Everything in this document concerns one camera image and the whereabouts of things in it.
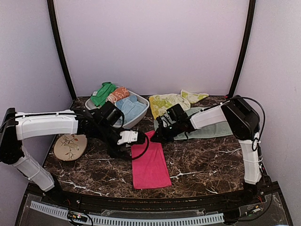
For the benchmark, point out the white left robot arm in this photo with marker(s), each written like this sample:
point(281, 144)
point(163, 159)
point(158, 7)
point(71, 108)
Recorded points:
point(17, 127)

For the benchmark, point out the black left corner post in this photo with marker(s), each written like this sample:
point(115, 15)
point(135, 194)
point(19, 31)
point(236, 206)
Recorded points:
point(59, 49)

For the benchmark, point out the round painted ceramic plate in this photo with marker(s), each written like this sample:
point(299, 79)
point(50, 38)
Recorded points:
point(70, 147)

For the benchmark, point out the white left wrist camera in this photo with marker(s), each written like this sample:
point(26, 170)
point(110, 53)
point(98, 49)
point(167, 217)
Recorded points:
point(127, 137)

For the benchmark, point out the orange rolled towel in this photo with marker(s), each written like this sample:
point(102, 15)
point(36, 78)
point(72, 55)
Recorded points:
point(119, 94)

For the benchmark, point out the yellow green patterned towel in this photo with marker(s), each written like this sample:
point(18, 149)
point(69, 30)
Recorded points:
point(160, 103)

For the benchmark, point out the pink microfibre towel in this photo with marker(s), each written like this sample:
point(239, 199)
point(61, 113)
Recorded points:
point(150, 171)

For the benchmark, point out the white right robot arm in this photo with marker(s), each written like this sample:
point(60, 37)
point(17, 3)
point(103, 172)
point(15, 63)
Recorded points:
point(242, 119)

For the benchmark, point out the black right corner post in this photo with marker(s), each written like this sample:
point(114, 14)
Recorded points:
point(243, 49)

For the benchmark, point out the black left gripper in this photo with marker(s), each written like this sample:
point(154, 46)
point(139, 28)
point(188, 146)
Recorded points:
point(116, 152)

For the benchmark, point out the black corner post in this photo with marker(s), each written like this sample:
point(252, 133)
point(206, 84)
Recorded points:
point(243, 49)
point(59, 49)

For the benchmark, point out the light blue rolled towel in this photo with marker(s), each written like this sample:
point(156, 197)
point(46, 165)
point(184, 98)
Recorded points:
point(130, 107)

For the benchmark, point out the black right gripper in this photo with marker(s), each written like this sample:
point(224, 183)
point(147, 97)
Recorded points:
point(162, 137)

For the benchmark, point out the black front table rail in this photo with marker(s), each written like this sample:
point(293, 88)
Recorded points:
point(183, 194)

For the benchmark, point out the green rolled towel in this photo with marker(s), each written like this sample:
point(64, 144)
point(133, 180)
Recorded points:
point(99, 97)

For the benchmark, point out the grey slotted cable duct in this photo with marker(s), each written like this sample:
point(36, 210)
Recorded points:
point(126, 218)

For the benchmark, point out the grey plastic basin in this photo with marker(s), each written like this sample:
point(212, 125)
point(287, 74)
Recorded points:
point(90, 106)

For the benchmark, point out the mint green panda towel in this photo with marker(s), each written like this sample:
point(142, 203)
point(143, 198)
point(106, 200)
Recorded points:
point(220, 129)

